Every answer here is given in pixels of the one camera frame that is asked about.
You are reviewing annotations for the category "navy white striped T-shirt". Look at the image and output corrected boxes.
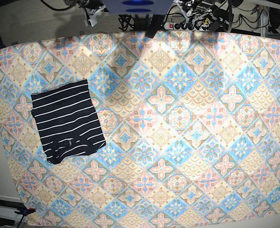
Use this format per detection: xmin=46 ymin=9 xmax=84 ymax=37
xmin=31 ymin=80 xmax=106 ymax=164

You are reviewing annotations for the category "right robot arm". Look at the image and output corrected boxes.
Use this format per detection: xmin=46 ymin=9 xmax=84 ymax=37
xmin=41 ymin=0 xmax=109 ymax=27

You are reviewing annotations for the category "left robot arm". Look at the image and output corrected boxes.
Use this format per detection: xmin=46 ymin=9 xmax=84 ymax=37
xmin=173 ymin=0 xmax=243 ymax=33

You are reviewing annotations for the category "patterned tile tablecloth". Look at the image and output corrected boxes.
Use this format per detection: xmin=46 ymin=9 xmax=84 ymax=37
xmin=0 ymin=30 xmax=280 ymax=228

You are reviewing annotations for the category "white power strip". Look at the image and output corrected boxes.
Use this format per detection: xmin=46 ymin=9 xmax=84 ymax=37
xmin=163 ymin=22 xmax=210 ymax=31

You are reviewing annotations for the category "blue orange clamp lower left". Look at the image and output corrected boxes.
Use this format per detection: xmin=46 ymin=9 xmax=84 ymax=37
xmin=14 ymin=208 xmax=36 ymax=216

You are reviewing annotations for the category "white box lower left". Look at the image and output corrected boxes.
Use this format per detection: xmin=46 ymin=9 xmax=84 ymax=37
xmin=0 ymin=195 xmax=25 ymax=221

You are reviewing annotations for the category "black mount post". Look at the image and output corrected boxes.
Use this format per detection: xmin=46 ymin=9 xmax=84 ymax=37
xmin=145 ymin=14 xmax=165 ymax=38

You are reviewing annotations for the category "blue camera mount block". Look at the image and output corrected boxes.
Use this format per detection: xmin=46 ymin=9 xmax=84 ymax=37
xmin=102 ymin=0 xmax=174 ymax=15

